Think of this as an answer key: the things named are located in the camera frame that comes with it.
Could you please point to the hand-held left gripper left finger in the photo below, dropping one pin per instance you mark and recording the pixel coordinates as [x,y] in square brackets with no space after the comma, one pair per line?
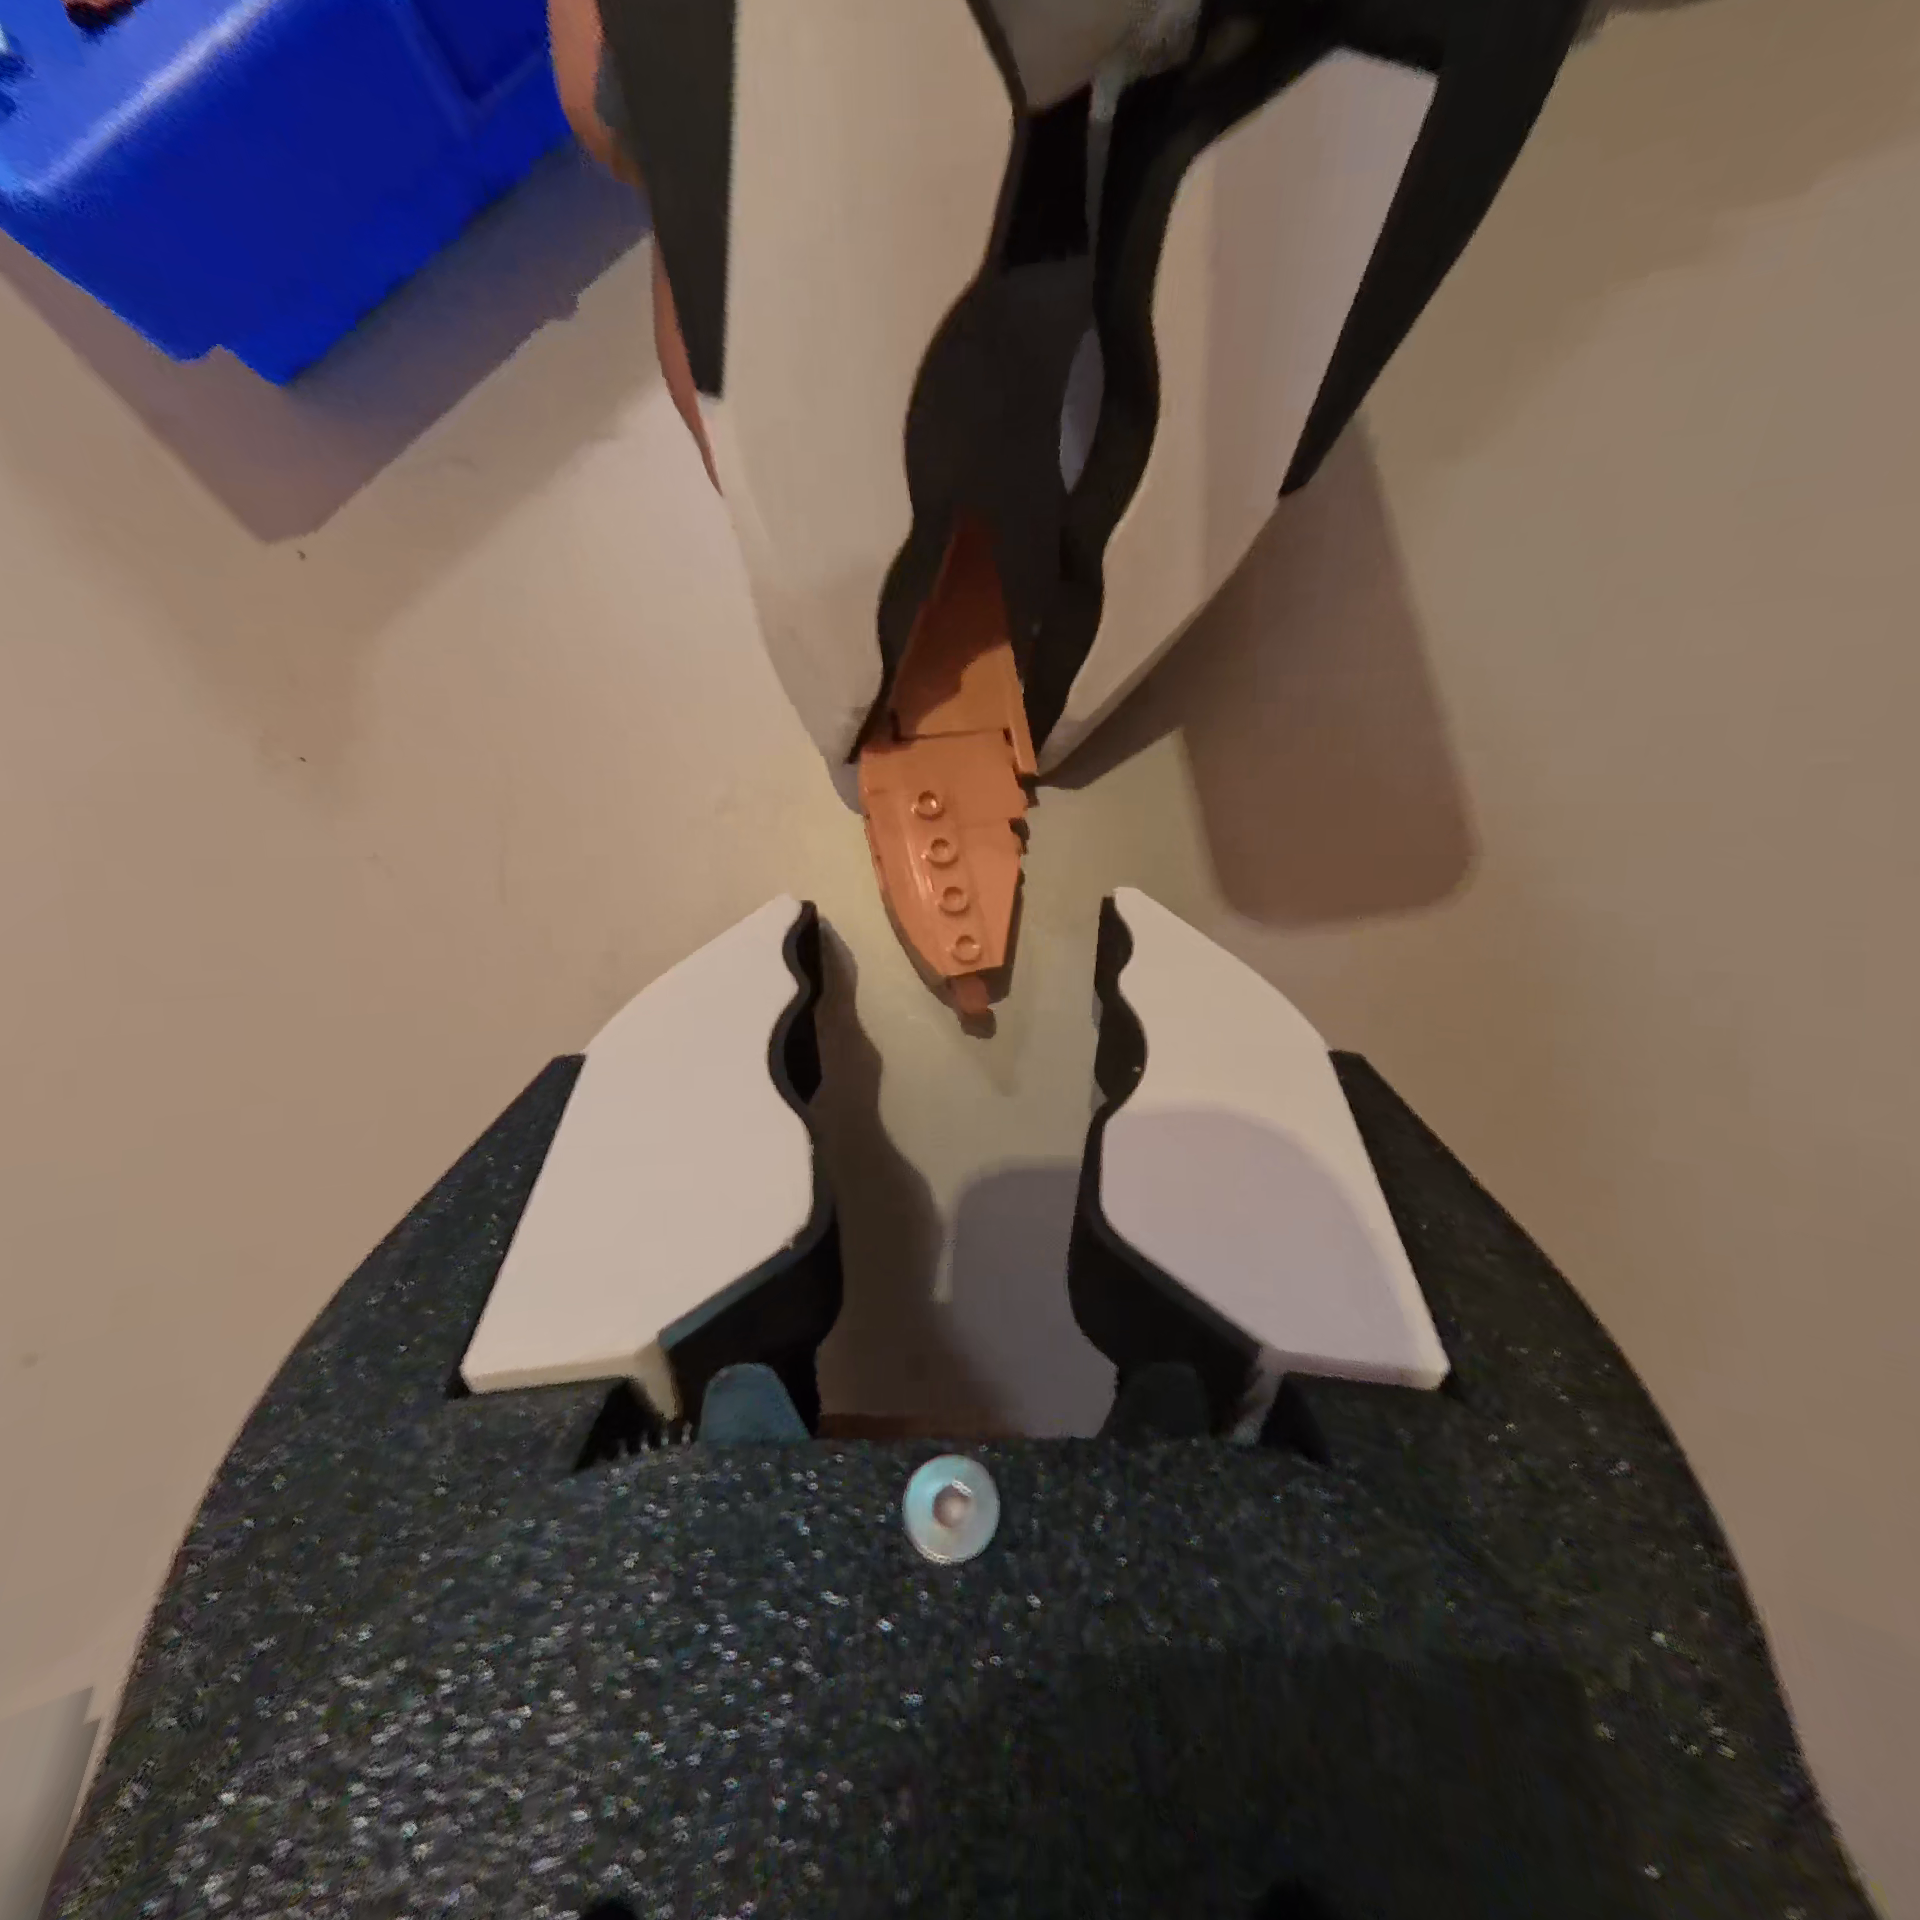
[661,1170]

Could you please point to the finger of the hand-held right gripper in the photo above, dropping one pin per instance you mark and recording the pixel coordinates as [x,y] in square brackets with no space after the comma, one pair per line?
[1277,299]
[842,299]

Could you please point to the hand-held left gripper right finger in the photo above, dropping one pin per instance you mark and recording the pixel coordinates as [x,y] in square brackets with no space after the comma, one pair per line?
[1277,1200]

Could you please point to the orange brick ship hull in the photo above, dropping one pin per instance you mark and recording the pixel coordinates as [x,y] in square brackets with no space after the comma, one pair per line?
[948,870]

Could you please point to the blue plastic bin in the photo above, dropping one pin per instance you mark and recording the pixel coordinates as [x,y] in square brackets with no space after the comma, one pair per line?
[269,194]

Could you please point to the person's right hand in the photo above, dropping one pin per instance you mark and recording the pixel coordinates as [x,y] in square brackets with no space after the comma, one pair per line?
[580,61]

